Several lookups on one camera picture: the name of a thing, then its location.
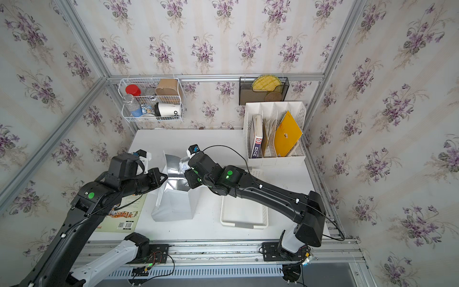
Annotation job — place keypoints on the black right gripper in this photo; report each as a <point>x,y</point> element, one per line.
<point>189,176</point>

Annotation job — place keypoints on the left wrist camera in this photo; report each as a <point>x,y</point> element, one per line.
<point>143,155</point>

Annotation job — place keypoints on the green printed booklet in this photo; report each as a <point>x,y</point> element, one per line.
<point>124,217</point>

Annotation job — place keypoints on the clear plastic bottle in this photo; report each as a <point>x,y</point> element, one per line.
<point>132,105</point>

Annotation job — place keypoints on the brown cardboard box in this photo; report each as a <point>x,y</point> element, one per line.
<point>167,87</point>

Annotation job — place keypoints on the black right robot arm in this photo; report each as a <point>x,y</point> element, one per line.
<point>307,211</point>

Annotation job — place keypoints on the white black cylinder can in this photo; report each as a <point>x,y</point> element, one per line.
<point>167,110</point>

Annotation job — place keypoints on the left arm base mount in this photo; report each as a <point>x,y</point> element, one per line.
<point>150,254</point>

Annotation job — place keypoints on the white plastic file organizer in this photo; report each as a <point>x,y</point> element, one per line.
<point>298,110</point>

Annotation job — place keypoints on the clear ice pack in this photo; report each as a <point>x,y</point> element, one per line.
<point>184,164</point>

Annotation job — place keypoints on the white perforated plastic tray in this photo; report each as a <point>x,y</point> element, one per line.
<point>243,213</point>

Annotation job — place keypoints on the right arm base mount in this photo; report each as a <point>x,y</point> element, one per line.
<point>273,251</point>

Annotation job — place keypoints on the black mesh wall holder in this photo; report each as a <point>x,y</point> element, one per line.
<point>249,94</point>

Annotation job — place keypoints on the white insulated delivery bag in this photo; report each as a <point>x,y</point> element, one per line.
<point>175,200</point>

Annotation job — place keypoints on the beige papers in organizer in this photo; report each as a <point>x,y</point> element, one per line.
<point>269,129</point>

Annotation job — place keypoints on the purple white book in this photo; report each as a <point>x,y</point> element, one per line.
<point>256,136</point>

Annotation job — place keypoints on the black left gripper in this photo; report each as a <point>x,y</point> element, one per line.
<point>154,174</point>

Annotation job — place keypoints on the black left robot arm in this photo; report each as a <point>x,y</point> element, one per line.
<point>90,206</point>

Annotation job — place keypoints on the aluminium rail frame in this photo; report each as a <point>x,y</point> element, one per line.
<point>230,252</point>

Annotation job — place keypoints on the white wire wall basket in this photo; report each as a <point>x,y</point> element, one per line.
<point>148,99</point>

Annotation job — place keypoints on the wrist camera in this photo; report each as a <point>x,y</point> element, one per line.
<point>143,155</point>
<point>193,149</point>

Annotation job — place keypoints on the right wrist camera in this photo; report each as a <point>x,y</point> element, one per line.
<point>193,149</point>

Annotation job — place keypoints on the yellow folder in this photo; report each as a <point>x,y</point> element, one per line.
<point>287,135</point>

